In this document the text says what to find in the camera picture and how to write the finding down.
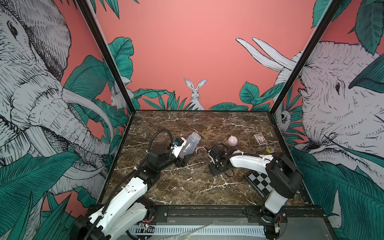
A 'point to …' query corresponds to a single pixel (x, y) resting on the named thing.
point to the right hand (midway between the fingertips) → (213, 168)
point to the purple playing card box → (260, 139)
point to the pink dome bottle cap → (232, 141)
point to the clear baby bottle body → (191, 144)
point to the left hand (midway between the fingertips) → (188, 147)
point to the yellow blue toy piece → (269, 150)
